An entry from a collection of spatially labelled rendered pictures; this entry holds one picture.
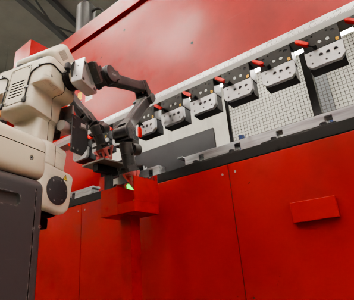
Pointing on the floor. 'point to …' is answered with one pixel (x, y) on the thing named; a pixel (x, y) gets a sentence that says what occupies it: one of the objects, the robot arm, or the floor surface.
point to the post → (310, 87)
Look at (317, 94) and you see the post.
